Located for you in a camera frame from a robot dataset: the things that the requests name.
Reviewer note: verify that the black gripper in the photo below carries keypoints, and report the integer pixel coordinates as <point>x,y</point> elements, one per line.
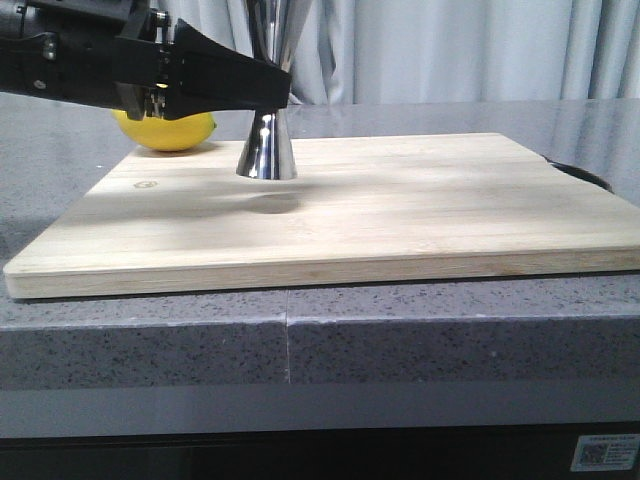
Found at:
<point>115,54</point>

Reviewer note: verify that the steel double jigger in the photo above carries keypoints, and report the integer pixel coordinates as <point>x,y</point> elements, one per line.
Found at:
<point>274,28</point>

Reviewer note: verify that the yellow lemon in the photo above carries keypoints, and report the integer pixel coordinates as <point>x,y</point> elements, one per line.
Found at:
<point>167,135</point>

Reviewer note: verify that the wooden cutting board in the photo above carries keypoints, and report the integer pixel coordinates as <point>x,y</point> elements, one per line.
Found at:
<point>362,209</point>

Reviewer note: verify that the grey curtain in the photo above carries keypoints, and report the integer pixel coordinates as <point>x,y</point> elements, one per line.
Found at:
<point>393,52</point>

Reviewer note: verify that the white QR code sticker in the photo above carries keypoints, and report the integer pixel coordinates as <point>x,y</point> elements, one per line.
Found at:
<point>605,453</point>

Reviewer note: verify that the black cutting board handle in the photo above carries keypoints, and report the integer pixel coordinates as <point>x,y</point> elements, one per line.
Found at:
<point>580,174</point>

